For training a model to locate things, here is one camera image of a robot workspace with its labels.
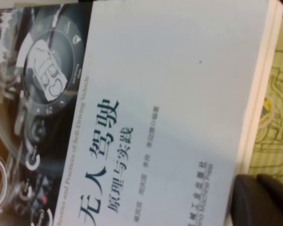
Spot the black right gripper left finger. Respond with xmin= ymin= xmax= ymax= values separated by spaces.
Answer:
xmin=230 ymin=174 xmax=282 ymax=226

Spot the white self-driving vehicle book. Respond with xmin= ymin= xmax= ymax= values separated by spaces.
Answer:
xmin=0 ymin=0 xmax=283 ymax=226

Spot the yellow mechanical devices book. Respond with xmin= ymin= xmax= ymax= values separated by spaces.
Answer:
xmin=240 ymin=16 xmax=283 ymax=179

